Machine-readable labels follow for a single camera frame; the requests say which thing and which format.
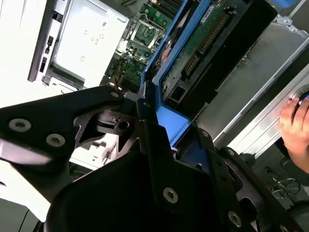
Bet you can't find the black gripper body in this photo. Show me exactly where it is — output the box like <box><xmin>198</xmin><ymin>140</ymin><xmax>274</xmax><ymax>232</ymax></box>
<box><xmin>45</xmin><ymin>149</ymin><xmax>219</xmax><ymax>232</ymax></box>

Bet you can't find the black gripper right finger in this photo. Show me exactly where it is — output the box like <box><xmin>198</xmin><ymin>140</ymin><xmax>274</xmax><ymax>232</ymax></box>
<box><xmin>195</xmin><ymin>127</ymin><xmax>308</xmax><ymax>232</ymax></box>

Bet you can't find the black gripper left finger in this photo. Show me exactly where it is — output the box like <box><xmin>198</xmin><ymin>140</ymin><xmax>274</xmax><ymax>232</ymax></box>
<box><xmin>0</xmin><ymin>84</ymin><xmax>186</xmax><ymax>214</ymax></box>

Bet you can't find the round black blue-ringed tool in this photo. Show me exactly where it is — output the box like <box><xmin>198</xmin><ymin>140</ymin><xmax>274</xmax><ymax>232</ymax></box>
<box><xmin>291</xmin><ymin>88</ymin><xmax>309</xmax><ymax>108</ymax></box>

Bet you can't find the person's hand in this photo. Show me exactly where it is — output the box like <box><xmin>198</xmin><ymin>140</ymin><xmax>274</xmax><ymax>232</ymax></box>
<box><xmin>279</xmin><ymin>98</ymin><xmax>309</xmax><ymax>174</ymax></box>

